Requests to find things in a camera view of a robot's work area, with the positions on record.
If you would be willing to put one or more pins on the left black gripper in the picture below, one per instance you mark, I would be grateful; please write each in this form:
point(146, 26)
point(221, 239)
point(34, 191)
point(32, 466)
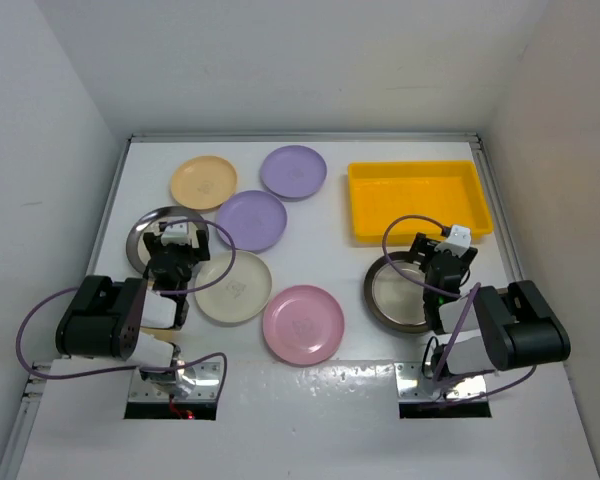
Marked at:
point(200, 252)

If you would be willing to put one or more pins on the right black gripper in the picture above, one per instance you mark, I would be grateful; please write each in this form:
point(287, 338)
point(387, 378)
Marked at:
point(423, 246)

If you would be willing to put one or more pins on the dark rimmed plate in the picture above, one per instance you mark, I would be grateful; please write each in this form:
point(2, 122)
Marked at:
point(136, 251)
point(395, 302)

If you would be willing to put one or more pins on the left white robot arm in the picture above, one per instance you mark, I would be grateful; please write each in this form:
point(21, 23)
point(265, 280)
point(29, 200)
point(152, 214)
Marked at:
point(105, 318)

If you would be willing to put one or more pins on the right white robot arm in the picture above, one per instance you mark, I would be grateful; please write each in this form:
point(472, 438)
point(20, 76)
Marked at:
point(489, 329)

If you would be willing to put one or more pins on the yellow plastic bin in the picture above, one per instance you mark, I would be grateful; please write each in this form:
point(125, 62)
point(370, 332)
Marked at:
point(447, 191)

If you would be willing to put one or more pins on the far orange plate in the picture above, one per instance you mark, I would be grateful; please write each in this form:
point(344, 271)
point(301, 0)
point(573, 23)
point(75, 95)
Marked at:
point(204, 182)

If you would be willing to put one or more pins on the orange plate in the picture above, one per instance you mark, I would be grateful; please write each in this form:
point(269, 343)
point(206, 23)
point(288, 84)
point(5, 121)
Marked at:
point(204, 182)
point(166, 335)

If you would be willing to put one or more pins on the cream plate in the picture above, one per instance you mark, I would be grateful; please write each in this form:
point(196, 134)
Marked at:
point(241, 294)

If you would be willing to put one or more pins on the middle purple plate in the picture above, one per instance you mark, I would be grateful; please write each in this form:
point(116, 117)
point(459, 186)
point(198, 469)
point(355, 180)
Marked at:
point(255, 219)

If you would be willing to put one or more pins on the purple plate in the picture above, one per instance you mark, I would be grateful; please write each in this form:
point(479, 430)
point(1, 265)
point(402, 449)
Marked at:
point(255, 219)
point(293, 171)

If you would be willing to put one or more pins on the near orange plate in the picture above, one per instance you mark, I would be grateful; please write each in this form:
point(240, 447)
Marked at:
point(166, 335)

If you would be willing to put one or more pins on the far purple plate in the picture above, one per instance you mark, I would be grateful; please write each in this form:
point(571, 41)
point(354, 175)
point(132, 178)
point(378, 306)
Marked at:
point(293, 171)

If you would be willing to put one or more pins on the pink plate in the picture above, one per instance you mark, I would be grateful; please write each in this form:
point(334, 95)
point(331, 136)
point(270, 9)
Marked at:
point(303, 325)

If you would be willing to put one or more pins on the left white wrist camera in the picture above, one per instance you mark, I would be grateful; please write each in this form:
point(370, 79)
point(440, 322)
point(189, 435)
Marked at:
point(177, 234)

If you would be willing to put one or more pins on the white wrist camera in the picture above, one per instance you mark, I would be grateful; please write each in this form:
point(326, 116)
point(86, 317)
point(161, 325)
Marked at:
point(177, 234)
point(456, 240)

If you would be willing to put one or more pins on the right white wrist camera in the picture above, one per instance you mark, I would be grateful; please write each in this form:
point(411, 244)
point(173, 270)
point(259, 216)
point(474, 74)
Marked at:
point(456, 240)

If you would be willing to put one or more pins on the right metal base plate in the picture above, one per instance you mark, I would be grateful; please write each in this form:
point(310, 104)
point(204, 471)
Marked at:
point(414, 387)

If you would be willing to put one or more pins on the metal base plate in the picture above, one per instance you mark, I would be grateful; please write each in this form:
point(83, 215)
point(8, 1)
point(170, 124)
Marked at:
point(205, 380)
point(414, 387)

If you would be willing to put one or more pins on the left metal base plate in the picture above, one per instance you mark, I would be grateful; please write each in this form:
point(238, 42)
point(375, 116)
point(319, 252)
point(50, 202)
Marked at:
point(205, 380)

